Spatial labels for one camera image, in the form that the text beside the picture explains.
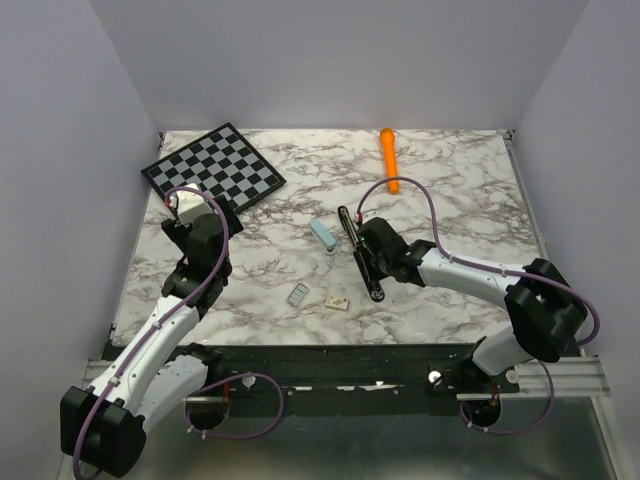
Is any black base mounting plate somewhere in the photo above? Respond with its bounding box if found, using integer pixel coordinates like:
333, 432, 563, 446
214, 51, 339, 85
102, 342, 521, 419

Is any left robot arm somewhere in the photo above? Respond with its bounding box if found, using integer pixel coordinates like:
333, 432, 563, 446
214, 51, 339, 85
60, 187, 243, 478

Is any white staples box sleeve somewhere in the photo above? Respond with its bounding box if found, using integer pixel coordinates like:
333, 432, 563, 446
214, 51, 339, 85
325, 295, 349, 311

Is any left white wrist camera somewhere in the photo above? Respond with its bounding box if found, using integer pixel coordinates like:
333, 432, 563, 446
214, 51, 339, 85
165, 183, 212, 226

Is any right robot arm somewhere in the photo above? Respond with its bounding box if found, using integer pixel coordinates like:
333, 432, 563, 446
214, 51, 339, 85
357, 217, 587, 392

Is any black stapler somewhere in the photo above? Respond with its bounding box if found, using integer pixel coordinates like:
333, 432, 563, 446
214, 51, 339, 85
337, 206, 385, 303

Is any black grey chessboard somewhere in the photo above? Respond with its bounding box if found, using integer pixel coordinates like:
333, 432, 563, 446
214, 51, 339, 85
142, 123, 286, 214

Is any light blue stapler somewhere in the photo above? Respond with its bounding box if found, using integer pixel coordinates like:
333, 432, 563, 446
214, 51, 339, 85
309, 218, 337, 255

